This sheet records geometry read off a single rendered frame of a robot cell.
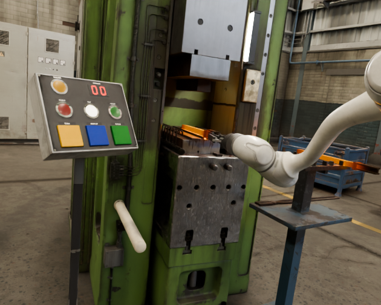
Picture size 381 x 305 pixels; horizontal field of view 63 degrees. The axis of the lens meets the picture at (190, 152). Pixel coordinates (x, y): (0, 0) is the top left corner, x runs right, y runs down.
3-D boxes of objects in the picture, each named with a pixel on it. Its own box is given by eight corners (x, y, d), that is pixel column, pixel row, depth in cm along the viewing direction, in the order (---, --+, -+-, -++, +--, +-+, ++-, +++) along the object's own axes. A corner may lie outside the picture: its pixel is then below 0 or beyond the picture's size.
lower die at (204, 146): (219, 154, 154) (221, 137, 152) (181, 153, 146) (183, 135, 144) (187, 140, 192) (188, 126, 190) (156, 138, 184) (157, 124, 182)
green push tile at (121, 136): (132, 143, 119) (127, 125, 120) (115, 144, 114) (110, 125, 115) (129, 145, 120) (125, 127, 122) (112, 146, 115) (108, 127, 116)
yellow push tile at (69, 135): (84, 145, 105) (78, 124, 106) (62, 146, 99) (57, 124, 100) (81, 147, 106) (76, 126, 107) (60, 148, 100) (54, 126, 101)
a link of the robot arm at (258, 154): (225, 151, 118) (248, 168, 124) (247, 161, 104) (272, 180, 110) (240, 127, 119) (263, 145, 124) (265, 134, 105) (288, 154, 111)
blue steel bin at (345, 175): (362, 190, 503) (371, 146, 491) (339, 196, 452) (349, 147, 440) (296, 172, 593) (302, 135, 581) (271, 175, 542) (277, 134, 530)
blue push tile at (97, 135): (109, 144, 112) (104, 125, 113) (90, 145, 106) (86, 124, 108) (107, 146, 113) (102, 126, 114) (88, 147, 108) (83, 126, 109)
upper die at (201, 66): (228, 81, 148) (230, 60, 146) (189, 75, 140) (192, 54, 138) (193, 81, 186) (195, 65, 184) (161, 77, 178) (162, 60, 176)
